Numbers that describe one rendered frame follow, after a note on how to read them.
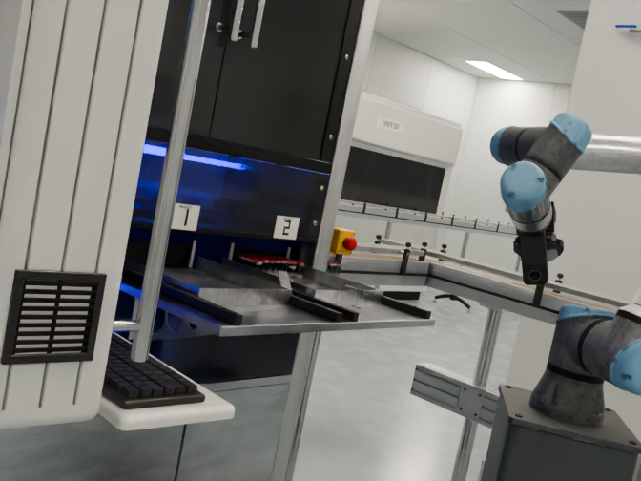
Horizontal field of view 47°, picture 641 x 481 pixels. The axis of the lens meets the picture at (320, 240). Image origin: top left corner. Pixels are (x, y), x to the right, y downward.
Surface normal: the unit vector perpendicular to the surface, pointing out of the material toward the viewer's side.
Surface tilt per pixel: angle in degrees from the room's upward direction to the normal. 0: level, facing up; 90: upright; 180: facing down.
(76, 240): 90
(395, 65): 90
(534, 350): 90
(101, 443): 90
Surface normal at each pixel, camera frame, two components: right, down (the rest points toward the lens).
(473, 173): -0.67, -0.06
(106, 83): 0.67, 0.20
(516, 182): -0.36, -0.35
